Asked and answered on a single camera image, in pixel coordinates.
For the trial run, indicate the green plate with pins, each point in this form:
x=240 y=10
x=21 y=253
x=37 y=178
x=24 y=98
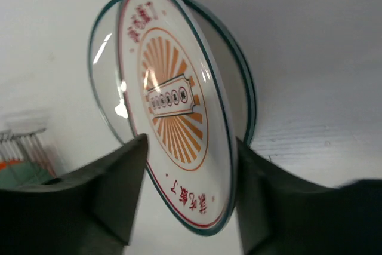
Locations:
x=26 y=173

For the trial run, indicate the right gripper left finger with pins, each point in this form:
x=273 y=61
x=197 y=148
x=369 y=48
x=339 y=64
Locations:
x=88 y=211

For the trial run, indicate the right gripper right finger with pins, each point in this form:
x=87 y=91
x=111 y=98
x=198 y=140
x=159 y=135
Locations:
x=280 y=213

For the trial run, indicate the grey wire dish rack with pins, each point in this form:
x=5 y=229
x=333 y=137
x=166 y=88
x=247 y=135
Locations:
x=24 y=137

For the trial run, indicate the orange sunburst plate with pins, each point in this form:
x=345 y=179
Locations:
x=175 y=96

